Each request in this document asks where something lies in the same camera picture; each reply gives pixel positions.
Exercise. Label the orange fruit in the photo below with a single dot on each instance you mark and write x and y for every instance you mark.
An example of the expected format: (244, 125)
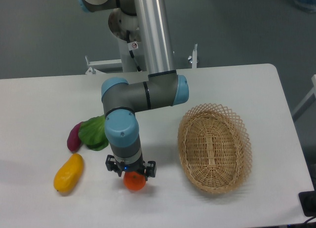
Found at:
(134, 181)

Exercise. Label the green bok choy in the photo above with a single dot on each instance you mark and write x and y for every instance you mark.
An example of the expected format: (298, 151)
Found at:
(92, 133)

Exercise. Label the yellow mango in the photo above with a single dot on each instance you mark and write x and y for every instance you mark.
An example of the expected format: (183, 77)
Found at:
(69, 174)

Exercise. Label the purple sweet potato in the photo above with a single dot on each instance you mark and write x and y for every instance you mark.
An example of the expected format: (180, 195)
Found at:
(73, 141)

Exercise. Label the white frame at right edge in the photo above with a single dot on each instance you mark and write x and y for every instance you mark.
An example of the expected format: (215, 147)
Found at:
(306, 102)

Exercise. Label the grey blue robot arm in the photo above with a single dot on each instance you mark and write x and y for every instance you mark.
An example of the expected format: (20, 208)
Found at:
(141, 28)

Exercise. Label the white metal base frame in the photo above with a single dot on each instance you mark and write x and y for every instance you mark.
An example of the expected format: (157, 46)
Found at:
(99, 67)

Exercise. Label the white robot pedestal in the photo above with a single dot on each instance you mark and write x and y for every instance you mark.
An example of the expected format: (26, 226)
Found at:
(125, 29)

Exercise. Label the woven wicker basket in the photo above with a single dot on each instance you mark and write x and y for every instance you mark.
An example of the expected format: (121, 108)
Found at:
(214, 148)

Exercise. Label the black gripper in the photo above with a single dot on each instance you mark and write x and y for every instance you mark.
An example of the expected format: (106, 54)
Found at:
(148, 169)

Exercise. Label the black device at table edge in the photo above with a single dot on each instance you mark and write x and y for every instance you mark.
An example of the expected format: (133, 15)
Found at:
(308, 202)

